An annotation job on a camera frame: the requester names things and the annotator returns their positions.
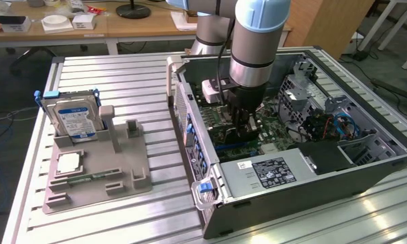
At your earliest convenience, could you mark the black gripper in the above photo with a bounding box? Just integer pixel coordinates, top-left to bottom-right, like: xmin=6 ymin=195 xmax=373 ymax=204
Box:
xmin=227 ymin=83 xmax=269 ymax=131

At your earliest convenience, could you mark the dark graphics card metal bracket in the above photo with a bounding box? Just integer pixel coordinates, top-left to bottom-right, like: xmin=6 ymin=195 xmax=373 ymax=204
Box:
xmin=219 ymin=126 xmax=261 ymax=146

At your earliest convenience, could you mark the green motherboard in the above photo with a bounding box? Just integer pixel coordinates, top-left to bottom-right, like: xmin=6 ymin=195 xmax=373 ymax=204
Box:
xmin=191 ymin=86 xmax=293 ymax=162

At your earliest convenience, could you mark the perforated metal disk bay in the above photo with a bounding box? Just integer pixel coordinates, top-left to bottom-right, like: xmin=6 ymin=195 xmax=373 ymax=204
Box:
xmin=277 ymin=74 xmax=332 ymax=121

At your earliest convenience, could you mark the blue expansion slot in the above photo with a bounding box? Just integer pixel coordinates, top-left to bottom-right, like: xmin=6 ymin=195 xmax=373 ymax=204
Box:
xmin=214 ymin=142 xmax=257 ymax=151

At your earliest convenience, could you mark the silver chipset heatsink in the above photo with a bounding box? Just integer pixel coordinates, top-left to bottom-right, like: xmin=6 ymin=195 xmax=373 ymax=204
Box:
xmin=257 ymin=144 xmax=279 ymax=155

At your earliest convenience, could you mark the grey power supply black label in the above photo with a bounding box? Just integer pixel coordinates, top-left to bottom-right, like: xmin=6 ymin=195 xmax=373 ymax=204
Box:
xmin=219 ymin=148 xmax=320 ymax=199

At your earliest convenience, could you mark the white paper stack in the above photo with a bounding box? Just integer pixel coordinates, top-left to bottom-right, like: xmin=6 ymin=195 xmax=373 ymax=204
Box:
xmin=171 ymin=10 xmax=198 ymax=32

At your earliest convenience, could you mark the brown cardboard box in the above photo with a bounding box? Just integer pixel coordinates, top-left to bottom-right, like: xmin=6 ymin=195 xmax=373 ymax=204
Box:
xmin=185 ymin=10 xmax=199 ymax=24

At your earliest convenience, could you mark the blue case latch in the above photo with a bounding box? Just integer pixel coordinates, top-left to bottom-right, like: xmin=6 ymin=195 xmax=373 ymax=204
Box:
xmin=197 ymin=181 xmax=214 ymax=194

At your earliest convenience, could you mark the black power adapter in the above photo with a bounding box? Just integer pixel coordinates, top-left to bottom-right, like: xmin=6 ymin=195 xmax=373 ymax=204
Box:
xmin=352 ymin=50 xmax=370 ymax=62

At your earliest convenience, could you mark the white box red button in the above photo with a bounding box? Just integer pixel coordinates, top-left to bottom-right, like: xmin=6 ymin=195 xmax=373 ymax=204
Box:
xmin=346 ymin=32 xmax=365 ymax=55

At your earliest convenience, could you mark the black open PC case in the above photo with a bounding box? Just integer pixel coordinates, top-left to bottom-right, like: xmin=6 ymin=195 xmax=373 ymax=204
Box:
xmin=166 ymin=50 xmax=407 ymax=240

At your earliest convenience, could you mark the black floor stand base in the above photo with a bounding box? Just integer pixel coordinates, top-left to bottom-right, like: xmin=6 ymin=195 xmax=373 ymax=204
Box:
xmin=370 ymin=76 xmax=407 ymax=104

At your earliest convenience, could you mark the black round monitor stand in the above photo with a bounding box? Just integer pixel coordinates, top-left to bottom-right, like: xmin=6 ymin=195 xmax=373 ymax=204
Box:
xmin=117 ymin=0 xmax=153 ymax=19

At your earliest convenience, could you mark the hard disk with blue caddy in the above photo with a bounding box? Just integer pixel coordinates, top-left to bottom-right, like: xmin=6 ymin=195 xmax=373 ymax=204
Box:
xmin=32 ymin=87 xmax=105 ymax=143

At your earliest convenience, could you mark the grey parts rack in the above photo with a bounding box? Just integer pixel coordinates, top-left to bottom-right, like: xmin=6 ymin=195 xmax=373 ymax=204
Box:
xmin=42 ymin=105 xmax=154 ymax=216

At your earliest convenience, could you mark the small white cardboard box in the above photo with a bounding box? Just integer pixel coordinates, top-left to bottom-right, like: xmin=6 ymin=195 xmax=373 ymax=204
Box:
xmin=71 ymin=14 xmax=98 ymax=31

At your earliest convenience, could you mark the silver CPU chip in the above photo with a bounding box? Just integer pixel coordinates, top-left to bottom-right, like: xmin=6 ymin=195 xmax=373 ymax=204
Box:
xmin=56 ymin=154 xmax=82 ymax=173

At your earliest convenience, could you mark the grey printed carton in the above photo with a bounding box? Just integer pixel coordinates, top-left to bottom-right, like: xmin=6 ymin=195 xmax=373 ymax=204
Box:
xmin=70 ymin=0 xmax=87 ymax=13

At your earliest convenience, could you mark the white square block round top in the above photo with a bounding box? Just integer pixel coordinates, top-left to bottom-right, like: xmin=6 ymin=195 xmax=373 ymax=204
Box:
xmin=40 ymin=14 xmax=75 ymax=34

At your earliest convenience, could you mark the black office chair base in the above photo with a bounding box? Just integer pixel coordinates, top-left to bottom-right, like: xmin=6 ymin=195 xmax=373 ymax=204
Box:
xmin=7 ymin=44 xmax=90 ymax=75

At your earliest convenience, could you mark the white box black lid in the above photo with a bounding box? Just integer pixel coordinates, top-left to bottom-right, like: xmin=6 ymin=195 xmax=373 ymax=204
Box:
xmin=0 ymin=15 xmax=32 ymax=33

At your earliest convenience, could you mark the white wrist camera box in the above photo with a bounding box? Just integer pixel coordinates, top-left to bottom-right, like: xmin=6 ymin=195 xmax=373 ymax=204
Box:
xmin=202 ymin=79 xmax=227 ymax=104

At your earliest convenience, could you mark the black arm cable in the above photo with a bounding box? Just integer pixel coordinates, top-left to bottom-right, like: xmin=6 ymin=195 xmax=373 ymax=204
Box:
xmin=215 ymin=0 xmax=235 ymax=104

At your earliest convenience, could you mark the red wire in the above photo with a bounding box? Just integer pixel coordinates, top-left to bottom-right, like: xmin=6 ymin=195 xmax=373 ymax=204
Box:
xmin=324 ymin=115 xmax=337 ymax=140

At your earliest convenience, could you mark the blue wire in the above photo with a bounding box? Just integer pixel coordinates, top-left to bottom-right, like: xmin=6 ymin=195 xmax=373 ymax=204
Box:
xmin=334 ymin=112 xmax=361 ymax=140

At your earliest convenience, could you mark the grey metal drive bracket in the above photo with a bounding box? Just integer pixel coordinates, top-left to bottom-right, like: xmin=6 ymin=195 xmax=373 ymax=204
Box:
xmin=337 ymin=132 xmax=398 ymax=167

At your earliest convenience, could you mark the white metal table frame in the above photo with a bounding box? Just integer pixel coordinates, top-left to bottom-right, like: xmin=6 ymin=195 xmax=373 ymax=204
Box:
xmin=357 ymin=0 xmax=407 ymax=70

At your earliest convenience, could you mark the white floor cable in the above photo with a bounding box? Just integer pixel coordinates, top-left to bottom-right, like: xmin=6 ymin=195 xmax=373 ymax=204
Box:
xmin=0 ymin=106 xmax=39 ymax=121

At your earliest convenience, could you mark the wooden desk white frame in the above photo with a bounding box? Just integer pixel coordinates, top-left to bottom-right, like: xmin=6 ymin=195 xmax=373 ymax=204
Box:
xmin=0 ymin=0 xmax=293 ymax=55

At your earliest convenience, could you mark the blue floor cable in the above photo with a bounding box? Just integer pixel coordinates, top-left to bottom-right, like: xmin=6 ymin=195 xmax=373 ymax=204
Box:
xmin=0 ymin=121 xmax=16 ymax=221

